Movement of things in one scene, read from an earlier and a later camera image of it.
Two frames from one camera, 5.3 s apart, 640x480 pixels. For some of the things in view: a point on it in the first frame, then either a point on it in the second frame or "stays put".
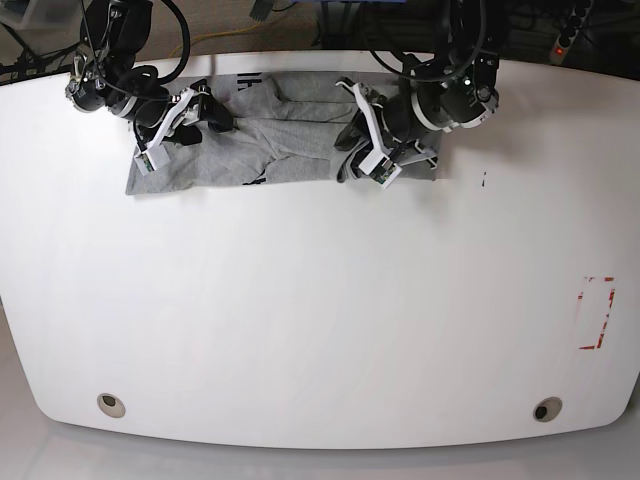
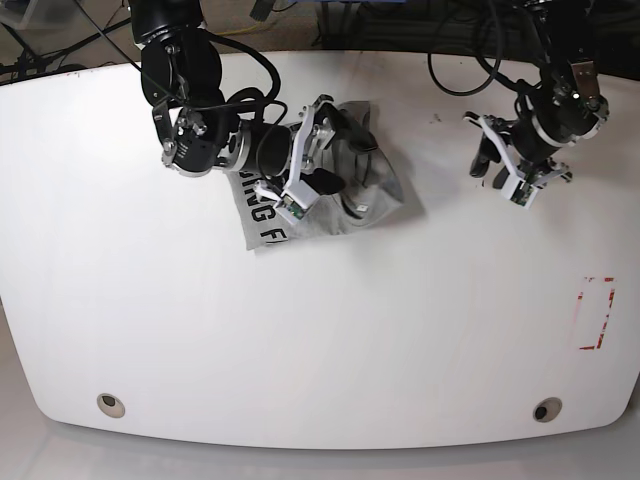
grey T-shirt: (285, 128) -> (371, 191)
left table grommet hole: (111, 405) stays put
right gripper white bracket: (379, 155) -> (489, 152)
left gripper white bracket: (150, 152) -> (346, 126)
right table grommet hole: (547, 409) stays put
